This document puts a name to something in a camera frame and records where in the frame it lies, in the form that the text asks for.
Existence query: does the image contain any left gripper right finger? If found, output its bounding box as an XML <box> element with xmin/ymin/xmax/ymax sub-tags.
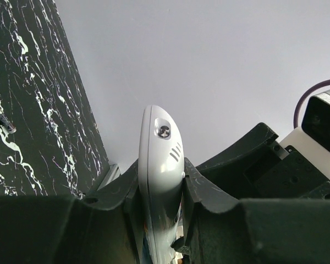
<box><xmin>182</xmin><ymin>160</ymin><xmax>330</xmax><ymax>263</ymax></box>

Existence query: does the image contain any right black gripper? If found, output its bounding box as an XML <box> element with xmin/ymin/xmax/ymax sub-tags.
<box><xmin>196</xmin><ymin>123</ymin><xmax>330</xmax><ymax>200</ymax></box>

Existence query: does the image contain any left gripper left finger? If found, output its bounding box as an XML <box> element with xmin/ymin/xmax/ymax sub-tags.
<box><xmin>0</xmin><ymin>163</ymin><xmax>144</xmax><ymax>263</ymax></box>

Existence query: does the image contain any white remote control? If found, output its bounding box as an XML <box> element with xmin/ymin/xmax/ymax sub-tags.
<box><xmin>138</xmin><ymin>105</ymin><xmax>185</xmax><ymax>263</ymax></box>

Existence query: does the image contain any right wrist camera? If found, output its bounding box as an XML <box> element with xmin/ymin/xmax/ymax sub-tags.
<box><xmin>280</xmin><ymin>90</ymin><xmax>330</xmax><ymax>180</ymax></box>

